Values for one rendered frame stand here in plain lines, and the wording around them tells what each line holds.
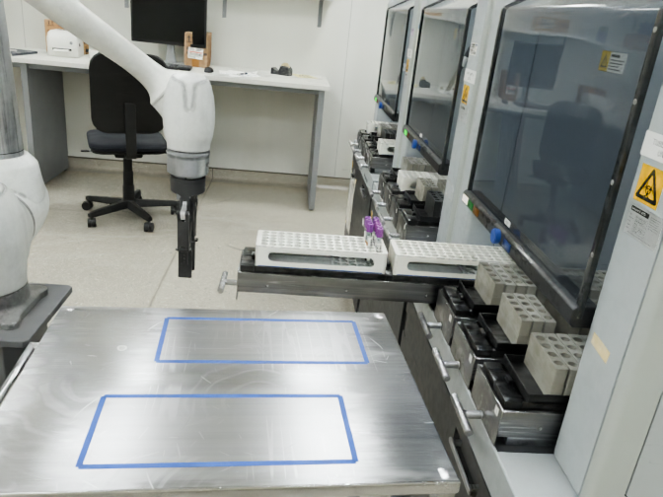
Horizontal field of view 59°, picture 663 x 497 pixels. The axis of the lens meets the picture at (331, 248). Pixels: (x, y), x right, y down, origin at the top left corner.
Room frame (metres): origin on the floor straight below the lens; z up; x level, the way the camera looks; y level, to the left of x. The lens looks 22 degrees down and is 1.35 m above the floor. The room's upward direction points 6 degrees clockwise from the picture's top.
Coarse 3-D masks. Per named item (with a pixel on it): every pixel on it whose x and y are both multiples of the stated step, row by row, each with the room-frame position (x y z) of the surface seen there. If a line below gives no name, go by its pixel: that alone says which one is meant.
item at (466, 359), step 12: (456, 324) 1.05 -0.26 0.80; (468, 324) 1.02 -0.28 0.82; (456, 336) 1.04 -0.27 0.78; (468, 336) 0.99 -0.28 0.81; (480, 336) 0.98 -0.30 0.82; (456, 348) 1.02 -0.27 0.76; (468, 348) 0.96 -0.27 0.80; (480, 348) 0.94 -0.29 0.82; (492, 348) 0.97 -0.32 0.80; (456, 360) 1.01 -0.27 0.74; (468, 360) 0.95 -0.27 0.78; (480, 360) 0.92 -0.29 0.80; (492, 360) 0.93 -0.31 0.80; (444, 372) 0.95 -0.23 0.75; (468, 372) 0.94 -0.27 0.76; (468, 384) 0.93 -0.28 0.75
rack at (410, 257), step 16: (400, 240) 1.33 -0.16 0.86; (400, 256) 1.23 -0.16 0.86; (416, 256) 1.24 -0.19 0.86; (432, 256) 1.24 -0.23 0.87; (448, 256) 1.27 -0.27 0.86; (464, 256) 1.27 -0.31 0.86; (480, 256) 1.29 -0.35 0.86; (496, 256) 1.29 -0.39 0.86; (400, 272) 1.24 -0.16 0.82; (416, 272) 1.24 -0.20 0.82; (432, 272) 1.24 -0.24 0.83; (448, 272) 1.30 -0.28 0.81; (464, 272) 1.30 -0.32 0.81
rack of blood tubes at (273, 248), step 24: (264, 240) 1.24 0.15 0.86; (288, 240) 1.27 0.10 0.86; (312, 240) 1.27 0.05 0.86; (336, 240) 1.30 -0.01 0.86; (360, 240) 1.30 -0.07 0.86; (264, 264) 1.21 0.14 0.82; (288, 264) 1.21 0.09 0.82; (312, 264) 1.22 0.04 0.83; (336, 264) 1.26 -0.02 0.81; (360, 264) 1.25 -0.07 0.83; (384, 264) 1.23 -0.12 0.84
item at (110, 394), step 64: (64, 320) 0.88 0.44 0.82; (128, 320) 0.90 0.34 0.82; (192, 320) 0.92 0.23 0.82; (256, 320) 0.95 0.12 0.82; (320, 320) 0.97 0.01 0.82; (384, 320) 1.00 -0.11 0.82; (64, 384) 0.71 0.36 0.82; (128, 384) 0.72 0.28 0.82; (192, 384) 0.74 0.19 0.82; (256, 384) 0.75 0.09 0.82; (320, 384) 0.77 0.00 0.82; (384, 384) 0.79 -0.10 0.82; (0, 448) 0.57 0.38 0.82; (64, 448) 0.58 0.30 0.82; (128, 448) 0.59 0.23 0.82; (192, 448) 0.60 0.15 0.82; (256, 448) 0.61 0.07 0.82; (320, 448) 0.63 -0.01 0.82; (384, 448) 0.64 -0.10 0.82
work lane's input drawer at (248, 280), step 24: (240, 264) 1.23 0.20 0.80; (240, 288) 1.18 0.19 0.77; (264, 288) 1.19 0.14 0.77; (288, 288) 1.19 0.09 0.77; (312, 288) 1.20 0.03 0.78; (336, 288) 1.20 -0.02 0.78; (360, 288) 1.21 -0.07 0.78; (384, 288) 1.21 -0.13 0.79; (408, 288) 1.22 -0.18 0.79; (432, 288) 1.22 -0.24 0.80
